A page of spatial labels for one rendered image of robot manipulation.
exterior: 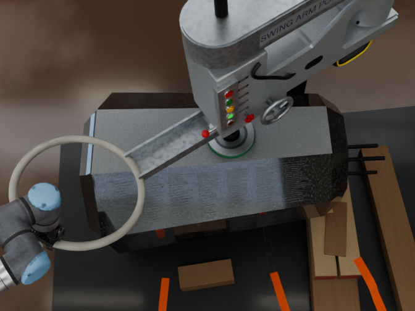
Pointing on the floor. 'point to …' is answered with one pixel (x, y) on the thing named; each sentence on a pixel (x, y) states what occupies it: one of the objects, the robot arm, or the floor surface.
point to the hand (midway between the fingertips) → (40, 244)
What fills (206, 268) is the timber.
